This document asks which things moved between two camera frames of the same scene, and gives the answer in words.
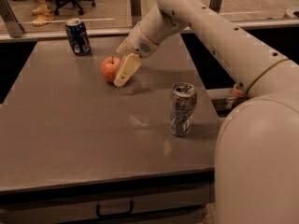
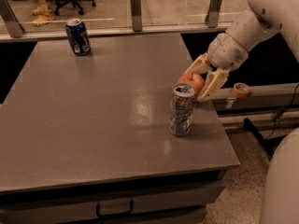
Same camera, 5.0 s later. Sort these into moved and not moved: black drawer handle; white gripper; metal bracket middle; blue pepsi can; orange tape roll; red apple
Moved: red apple; white gripper
Not moved: blue pepsi can; orange tape roll; metal bracket middle; black drawer handle
